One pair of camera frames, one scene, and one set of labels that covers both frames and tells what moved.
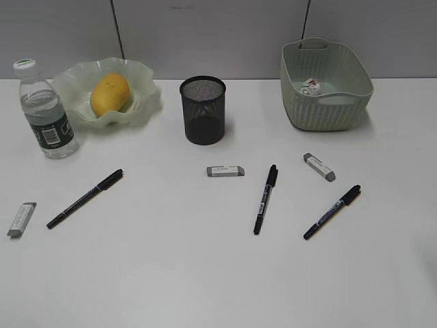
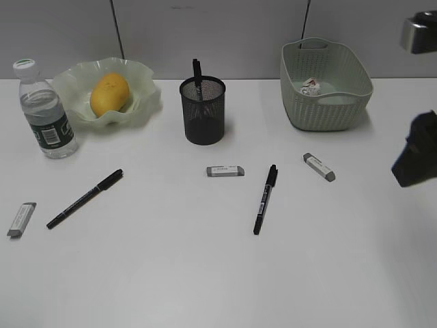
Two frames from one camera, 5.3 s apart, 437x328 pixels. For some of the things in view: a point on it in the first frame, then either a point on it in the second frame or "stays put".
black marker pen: [108, 182] stays put
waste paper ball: [311, 87] stays put
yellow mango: [110, 93] stays put
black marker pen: [343, 201] → [197, 78]
